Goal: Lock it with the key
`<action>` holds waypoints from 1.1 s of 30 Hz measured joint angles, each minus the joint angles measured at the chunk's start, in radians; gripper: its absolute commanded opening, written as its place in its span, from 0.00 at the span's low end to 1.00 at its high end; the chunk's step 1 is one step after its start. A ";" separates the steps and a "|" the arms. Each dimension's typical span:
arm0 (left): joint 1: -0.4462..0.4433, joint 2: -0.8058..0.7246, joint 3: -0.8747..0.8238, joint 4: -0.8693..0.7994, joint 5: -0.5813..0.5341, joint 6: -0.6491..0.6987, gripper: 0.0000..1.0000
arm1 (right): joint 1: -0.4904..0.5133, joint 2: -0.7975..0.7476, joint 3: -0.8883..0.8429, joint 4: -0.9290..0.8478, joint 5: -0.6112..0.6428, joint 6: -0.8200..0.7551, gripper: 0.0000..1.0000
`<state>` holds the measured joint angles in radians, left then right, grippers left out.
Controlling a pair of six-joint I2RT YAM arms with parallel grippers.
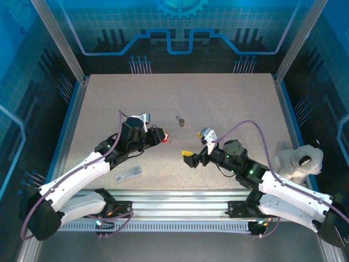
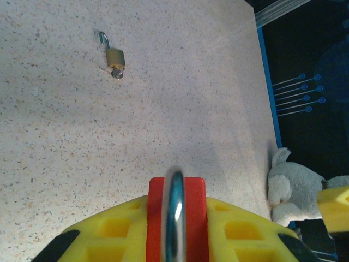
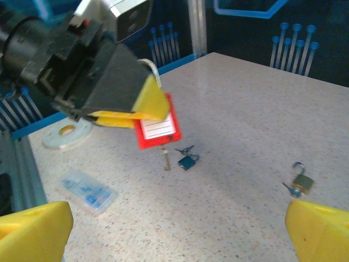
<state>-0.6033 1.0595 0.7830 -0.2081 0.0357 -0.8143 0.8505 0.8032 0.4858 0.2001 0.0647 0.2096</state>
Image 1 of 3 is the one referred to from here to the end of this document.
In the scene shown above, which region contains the white grey plush toy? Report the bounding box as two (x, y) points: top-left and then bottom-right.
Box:
(272, 139), (324, 184)

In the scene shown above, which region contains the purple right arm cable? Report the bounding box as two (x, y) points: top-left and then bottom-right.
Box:
(214, 120), (340, 240)

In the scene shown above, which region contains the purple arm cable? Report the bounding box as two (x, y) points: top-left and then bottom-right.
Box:
(214, 120), (340, 240)
(20, 110), (135, 241)

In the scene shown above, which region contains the aluminium mounting rail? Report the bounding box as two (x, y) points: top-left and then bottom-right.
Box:
(61, 188), (281, 222)

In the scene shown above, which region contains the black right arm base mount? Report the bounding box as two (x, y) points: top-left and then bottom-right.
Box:
(227, 200), (262, 219)

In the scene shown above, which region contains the blue-edged aluminium side rail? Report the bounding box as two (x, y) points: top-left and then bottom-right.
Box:
(272, 74), (305, 148)
(40, 76), (91, 198)

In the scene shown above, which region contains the slotted grey cable duct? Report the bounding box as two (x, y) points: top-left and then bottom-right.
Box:
(58, 221), (253, 233)

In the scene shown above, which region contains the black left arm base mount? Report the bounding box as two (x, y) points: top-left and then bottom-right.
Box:
(103, 200), (134, 219)

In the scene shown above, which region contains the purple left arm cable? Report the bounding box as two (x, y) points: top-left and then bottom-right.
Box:
(20, 110), (135, 241)

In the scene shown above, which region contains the aluminium frame post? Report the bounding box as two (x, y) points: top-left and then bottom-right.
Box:
(273, 0), (330, 84)
(30, 0), (88, 84)

